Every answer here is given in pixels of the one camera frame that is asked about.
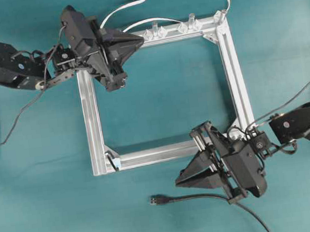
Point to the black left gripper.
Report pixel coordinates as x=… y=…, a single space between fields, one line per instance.
x=89 y=55

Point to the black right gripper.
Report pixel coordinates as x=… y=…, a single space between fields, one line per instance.
x=222 y=162

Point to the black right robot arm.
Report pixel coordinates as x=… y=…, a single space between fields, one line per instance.
x=288 y=128

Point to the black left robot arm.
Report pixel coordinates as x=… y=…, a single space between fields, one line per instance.
x=39 y=71

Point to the blue tape piece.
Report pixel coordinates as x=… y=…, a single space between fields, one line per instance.
x=117 y=162

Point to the square aluminium extrusion frame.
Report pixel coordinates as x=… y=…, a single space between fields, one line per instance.
x=183 y=77

